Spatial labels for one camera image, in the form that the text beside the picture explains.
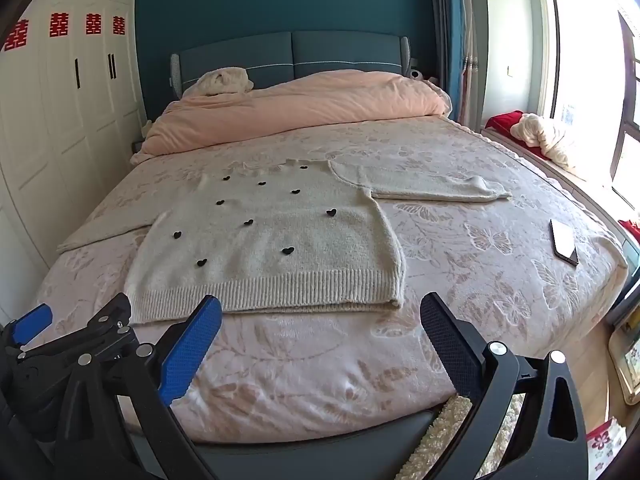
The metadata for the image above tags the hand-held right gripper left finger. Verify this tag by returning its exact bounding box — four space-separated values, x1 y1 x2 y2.
55 295 223 480

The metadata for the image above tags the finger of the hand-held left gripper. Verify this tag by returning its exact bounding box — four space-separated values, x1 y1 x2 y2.
65 292 137 358
7 304 53 361

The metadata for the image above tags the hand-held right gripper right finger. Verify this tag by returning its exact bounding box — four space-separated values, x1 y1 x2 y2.
420 292 588 480

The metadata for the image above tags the cream sweater with black hearts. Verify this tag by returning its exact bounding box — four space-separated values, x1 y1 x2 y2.
56 157 513 325

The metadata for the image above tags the bed with floral pink sheet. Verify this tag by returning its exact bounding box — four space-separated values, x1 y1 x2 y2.
35 115 628 446

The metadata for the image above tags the cream fluffy rug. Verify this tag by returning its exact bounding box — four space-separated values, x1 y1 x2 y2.
400 392 526 480

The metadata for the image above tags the smartphone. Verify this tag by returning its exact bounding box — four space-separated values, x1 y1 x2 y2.
549 218 580 266

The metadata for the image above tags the cream framed object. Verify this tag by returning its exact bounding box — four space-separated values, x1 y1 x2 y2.
607 320 640 407

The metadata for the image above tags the floral print box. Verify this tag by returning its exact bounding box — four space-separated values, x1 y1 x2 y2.
585 417 628 480

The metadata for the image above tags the white wardrobe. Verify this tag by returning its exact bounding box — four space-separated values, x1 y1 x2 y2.
0 0 148 321

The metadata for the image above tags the bundled cream blanket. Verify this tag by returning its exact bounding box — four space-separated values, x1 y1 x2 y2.
510 112 591 171

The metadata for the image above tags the crumpled cream garment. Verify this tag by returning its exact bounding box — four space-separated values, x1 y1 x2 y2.
182 66 255 98

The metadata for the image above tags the pink duvet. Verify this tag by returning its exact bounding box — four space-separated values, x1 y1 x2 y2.
130 71 453 166

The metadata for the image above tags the patterned curtain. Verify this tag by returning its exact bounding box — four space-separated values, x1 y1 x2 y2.
430 0 488 128

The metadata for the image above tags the window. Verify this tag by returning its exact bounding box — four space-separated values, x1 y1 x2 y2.
547 0 640 211

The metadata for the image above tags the blue padded headboard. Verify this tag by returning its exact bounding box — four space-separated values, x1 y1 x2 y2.
170 31 416 106

